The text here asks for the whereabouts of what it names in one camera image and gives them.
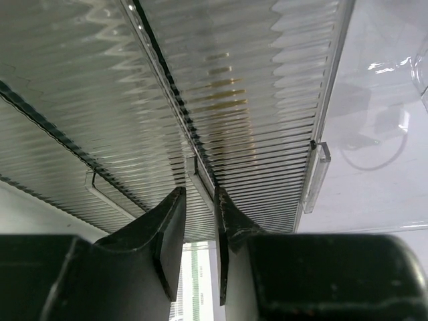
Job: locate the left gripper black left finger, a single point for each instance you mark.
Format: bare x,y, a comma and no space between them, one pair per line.
132,274

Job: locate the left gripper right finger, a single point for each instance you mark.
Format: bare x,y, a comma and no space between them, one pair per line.
270,276

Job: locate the clear plastic drawer cabinet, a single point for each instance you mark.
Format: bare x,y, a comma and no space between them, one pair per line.
312,114

